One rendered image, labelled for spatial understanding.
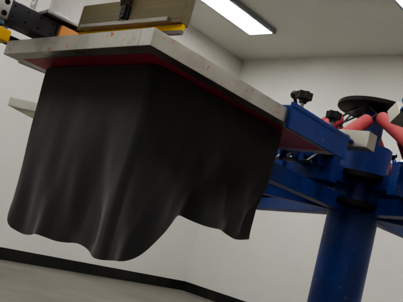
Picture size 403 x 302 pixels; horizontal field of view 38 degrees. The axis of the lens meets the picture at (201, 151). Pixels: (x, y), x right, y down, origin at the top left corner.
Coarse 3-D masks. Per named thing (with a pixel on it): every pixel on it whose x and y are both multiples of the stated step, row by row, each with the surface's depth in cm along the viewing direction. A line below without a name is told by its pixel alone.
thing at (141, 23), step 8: (88, 24) 154; (96, 24) 152; (104, 24) 149; (112, 24) 147; (120, 24) 145; (128, 24) 143; (136, 24) 141; (144, 24) 140; (152, 24) 138; (160, 24) 137; (168, 24) 135
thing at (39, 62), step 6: (30, 60) 154; (36, 60) 152; (42, 60) 150; (48, 60) 149; (54, 60) 147; (60, 60) 145; (66, 60) 144; (72, 60) 142; (78, 60) 141; (84, 60) 139; (42, 66) 157; (48, 66) 155; (54, 66) 153; (60, 66) 152; (66, 66) 150; (72, 66) 148; (78, 66) 147; (84, 66) 145; (90, 66) 143; (96, 66) 142
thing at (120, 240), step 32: (160, 96) 127; (192, 96) 134; (160, 128) 128; (192, 128) 135; (224, 128) 143; (256, 128) 151; (160, 160) 129; (192, 160) 136; (224, 160) 145; (256, 160) 153; (128, 192) 124; (160, 192) 130; (192, 192) 139; (224, 192) 146; (256, 192) 155; (128, 224) 126; (160, 224) 131; (224, 224) 147; (128, 256) 128
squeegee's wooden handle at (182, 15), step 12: (132, 0) 147; (144, 0) 143; (156, 0) 140; (168, 0) 137; (180, 0) 134; (192, 0) 134; (84, 12) 160; (96, 12) 156; (108, 12) 152; (132, 12) 145; (144, 12) 142; (156, 12) 139; (168, 12) 136; (180, 12) 133; (192, 12) 134
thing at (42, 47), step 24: (24, 48) 148; (48, 48) 140; (72, 48) 133; (96, 48) 127; (120, 48) 122; (144, 48) 118; (168, 48) 118; (192, 72) 126; (216, 72) 129; (240, 96) 136; (264, 96) 142
